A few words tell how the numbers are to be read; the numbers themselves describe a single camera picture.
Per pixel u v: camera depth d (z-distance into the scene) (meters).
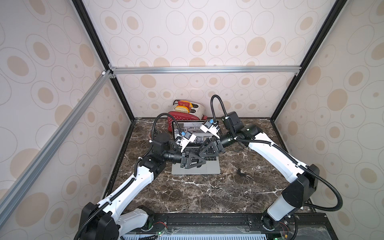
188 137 0.61
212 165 0.95
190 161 0.58
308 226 0.72
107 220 0.38
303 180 0.42
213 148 0.58
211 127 0.61
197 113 0.99
